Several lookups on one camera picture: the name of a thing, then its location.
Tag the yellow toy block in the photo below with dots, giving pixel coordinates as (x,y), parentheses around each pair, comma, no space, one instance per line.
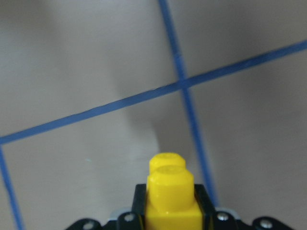
(170,199)

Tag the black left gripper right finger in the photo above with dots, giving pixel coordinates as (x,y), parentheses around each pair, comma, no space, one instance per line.
(206,207)

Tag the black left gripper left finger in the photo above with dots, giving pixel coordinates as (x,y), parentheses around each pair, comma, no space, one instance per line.
(139,203)

